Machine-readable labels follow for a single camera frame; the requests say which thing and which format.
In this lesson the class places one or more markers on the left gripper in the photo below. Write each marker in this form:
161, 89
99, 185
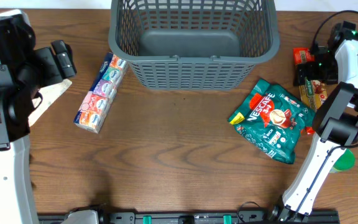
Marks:
63, 59

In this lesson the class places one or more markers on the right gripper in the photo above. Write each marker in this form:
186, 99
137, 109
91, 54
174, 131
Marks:
304, 73

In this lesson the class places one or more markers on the spaghetti pasta packet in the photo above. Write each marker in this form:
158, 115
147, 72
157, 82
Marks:
312, 90

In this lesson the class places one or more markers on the beige paper pouch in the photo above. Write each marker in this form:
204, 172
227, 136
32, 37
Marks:
49, 95

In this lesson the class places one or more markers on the tissue multipack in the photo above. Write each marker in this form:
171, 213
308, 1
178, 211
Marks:
99, 98

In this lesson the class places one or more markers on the green Nescafe coffee bag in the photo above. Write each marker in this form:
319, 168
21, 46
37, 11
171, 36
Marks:
272, 119

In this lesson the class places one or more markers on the green lidded jar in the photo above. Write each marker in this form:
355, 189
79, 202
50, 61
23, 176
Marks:
344, 163

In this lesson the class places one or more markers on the grey plastic basket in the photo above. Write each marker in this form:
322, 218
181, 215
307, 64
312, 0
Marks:
193, 44

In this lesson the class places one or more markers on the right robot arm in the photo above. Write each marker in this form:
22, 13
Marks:
335, 125

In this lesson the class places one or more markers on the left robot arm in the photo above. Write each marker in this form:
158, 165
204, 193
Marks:
24, 70

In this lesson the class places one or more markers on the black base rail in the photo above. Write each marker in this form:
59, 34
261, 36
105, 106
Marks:
249, 215

